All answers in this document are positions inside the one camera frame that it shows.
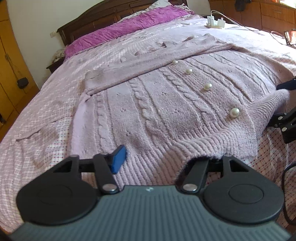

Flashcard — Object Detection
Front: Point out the pink knit cardigan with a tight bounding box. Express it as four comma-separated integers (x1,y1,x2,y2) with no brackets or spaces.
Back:
70,34,292,186

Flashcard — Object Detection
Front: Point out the dark wooden nightstand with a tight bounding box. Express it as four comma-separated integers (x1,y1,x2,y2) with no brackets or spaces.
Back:
46,61,66,74

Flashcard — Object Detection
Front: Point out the thin black cable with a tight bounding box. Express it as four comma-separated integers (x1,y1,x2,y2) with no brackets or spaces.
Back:
261,29,289,45

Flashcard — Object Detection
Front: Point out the white pillow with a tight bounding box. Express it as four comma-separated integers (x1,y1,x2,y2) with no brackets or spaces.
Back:
120,0,176,18

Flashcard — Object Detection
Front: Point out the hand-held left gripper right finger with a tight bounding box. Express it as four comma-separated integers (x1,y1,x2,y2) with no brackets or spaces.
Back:
177,155,249,193

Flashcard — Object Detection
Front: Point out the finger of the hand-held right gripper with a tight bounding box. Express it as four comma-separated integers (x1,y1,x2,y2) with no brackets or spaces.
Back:
266,112,296,144
276,77,296,91

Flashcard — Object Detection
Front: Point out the wooden dresser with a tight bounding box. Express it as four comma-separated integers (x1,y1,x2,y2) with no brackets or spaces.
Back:
208,0,296,35

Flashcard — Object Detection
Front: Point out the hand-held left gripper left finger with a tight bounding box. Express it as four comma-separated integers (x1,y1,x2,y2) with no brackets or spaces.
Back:
53,145,127,194

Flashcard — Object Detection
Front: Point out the dark wooden headboard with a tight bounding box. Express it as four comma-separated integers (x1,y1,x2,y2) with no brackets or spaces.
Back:
57,0,188,45

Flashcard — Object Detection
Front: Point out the white power strip with chargers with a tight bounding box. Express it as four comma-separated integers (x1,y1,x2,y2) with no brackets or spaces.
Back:
206,15,226,29

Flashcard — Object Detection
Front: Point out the thick black cable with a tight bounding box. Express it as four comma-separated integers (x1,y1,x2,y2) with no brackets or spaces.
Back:
281,162,296,225

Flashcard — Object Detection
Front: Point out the magenta pillow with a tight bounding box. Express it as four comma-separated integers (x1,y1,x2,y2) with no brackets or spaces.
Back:
63,5,196,58

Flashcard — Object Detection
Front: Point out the phone on stand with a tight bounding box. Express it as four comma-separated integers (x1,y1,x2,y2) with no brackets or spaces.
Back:
284,30,296,45

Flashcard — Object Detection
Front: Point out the wooden wardrobe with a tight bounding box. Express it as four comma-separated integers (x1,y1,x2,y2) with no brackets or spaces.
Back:
0,7,40,142

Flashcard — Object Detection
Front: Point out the white charging cable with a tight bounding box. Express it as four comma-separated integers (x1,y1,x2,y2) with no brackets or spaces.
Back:
210,10,262,30

